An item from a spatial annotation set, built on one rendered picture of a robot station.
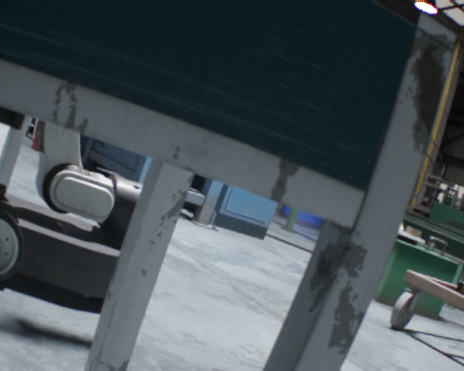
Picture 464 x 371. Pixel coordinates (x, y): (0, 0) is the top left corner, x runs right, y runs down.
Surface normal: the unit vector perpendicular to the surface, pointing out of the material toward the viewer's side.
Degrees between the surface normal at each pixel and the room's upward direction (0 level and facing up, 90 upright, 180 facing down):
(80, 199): 90
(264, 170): 90
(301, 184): 90
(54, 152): 90
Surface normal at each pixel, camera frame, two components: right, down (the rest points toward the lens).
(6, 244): 0.44, 0.21
